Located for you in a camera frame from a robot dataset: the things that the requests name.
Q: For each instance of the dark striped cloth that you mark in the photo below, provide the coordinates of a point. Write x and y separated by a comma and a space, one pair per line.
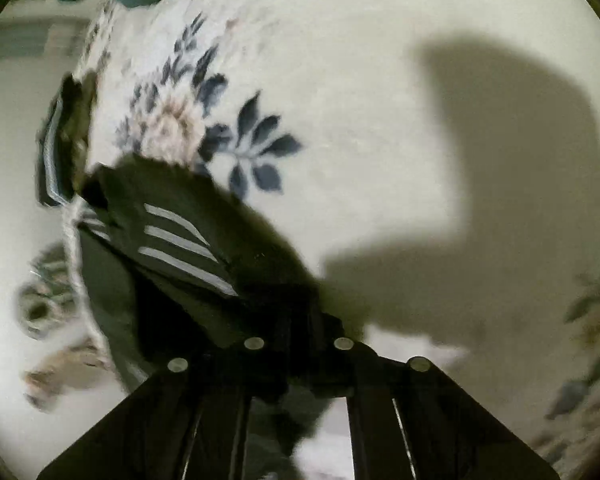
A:
62, 145

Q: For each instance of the white floral bed sheet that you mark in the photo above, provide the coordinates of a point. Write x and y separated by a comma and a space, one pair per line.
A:
380, 135

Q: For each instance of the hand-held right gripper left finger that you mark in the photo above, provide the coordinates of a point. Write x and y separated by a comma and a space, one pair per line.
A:
215, 410

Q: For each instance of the black shorts with white stripes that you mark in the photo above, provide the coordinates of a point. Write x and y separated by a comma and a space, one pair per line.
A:
190, 260

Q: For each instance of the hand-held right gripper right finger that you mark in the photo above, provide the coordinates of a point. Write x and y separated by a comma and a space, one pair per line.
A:
380, 390

